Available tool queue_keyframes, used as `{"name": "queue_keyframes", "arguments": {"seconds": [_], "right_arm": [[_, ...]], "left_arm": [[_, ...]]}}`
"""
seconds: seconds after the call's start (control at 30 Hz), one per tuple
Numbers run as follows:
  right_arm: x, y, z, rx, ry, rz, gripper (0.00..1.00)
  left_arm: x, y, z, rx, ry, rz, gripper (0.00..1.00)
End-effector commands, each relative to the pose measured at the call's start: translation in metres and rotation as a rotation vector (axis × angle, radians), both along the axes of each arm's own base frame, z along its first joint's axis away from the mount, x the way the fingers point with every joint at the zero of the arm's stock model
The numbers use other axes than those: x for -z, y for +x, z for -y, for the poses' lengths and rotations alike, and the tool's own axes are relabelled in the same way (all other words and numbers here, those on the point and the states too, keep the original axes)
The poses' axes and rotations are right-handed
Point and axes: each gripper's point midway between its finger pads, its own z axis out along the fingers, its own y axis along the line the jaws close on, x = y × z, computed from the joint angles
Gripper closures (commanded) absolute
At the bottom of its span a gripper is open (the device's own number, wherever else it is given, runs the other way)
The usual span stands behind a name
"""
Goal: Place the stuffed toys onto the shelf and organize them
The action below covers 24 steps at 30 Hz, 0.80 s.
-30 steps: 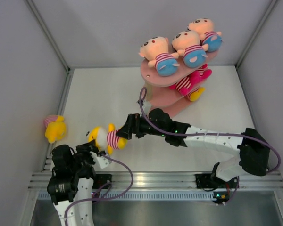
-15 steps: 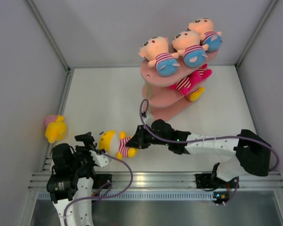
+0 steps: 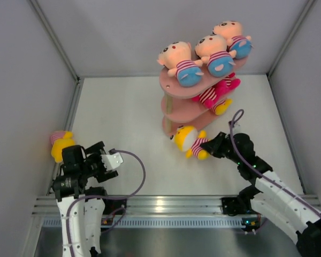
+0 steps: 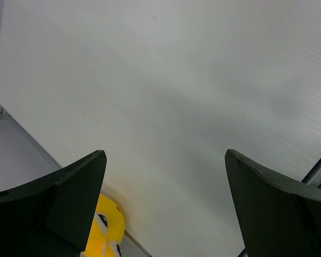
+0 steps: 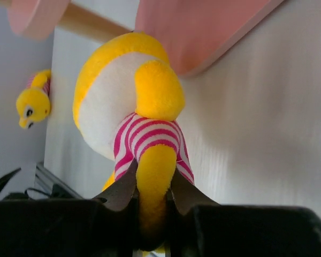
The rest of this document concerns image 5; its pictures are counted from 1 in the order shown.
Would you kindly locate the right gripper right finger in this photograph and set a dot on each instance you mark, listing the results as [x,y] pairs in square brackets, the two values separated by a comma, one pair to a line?
[201,227]

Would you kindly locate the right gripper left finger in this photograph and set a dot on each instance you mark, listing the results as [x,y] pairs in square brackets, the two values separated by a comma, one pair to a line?
[103,226]

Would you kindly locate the yellow plush corner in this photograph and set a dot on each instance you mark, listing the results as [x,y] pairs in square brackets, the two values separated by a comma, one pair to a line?
[33,103]

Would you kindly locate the yellow plush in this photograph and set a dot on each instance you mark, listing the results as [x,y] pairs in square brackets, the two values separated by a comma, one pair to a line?
[126,103]

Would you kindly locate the pink three-tier shelf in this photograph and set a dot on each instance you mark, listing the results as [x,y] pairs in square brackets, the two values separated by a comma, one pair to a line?
[194,33]

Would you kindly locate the aluminium mounting rail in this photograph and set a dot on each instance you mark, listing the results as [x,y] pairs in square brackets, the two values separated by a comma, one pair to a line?
[47,182]

